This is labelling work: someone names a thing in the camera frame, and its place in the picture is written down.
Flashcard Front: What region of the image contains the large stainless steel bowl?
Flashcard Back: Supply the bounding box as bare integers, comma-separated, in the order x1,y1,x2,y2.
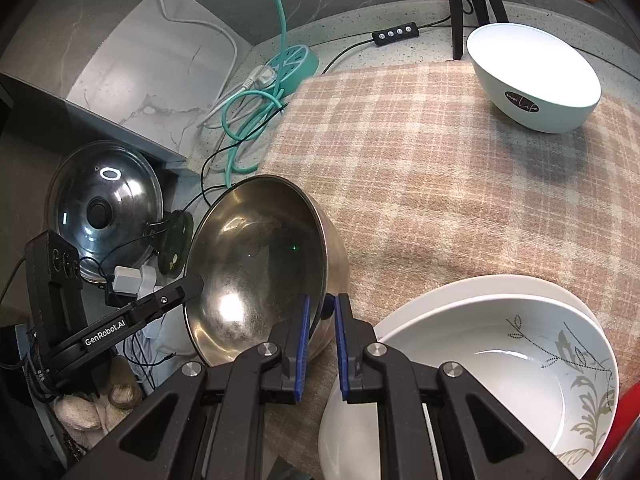
184,174,349,366

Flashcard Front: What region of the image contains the white leaf pattern plate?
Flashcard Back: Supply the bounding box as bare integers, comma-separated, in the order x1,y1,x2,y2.
318,295,620,479

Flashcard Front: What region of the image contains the light blue ceramic bowl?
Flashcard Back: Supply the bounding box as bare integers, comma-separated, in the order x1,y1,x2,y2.
466,23,602,133

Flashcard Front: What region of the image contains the large pink rose plate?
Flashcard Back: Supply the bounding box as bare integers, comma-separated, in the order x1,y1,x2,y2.
374,274,602,340

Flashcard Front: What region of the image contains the red steel bowl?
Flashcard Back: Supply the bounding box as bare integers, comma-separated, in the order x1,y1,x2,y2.
584,382,640,479

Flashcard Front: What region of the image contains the left gloved hand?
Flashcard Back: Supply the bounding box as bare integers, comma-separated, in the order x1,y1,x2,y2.
53,356,143,450

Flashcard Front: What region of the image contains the dark green dish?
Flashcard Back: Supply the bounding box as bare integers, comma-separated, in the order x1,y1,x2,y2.
156,209,193,278

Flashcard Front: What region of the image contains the steel pot lid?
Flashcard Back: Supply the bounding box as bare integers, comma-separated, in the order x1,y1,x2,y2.
46,141,165,283

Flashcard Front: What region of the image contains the plaid table cloth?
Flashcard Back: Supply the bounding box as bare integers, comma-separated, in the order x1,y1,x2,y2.
254,58,640,470

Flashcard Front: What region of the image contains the teal power strip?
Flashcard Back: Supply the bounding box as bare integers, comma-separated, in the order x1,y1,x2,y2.
267,44,319,98

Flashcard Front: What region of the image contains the inline light remote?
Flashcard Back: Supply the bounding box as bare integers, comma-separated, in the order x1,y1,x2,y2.
371,22,420,47

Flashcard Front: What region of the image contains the teal power cable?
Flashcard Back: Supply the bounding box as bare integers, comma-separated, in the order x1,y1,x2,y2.
220,0,292,191

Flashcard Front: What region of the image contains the white power cable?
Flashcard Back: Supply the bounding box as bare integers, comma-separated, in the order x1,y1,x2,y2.
98,0,277,129

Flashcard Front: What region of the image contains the black light cable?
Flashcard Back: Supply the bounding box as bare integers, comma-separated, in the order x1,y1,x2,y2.
79,8,457,281

